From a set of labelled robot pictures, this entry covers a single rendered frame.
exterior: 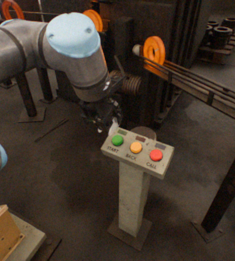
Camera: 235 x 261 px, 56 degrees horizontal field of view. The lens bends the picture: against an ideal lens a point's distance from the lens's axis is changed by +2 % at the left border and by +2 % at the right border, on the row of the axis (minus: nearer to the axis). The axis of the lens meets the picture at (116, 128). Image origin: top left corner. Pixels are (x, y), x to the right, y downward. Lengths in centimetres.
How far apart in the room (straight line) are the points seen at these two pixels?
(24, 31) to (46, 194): 109
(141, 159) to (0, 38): 53
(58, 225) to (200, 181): 88
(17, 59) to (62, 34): 10
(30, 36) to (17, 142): 138
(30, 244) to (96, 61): 92
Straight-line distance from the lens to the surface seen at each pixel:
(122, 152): 78
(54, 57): 46
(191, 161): 161
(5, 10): 211
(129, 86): 134
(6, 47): 45
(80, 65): 44
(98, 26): 153
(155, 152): 75
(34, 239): 118
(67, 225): 131
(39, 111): 205
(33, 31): 49
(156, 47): 118
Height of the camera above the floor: 116
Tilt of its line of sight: 41 degrees down
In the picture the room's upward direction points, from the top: straight up
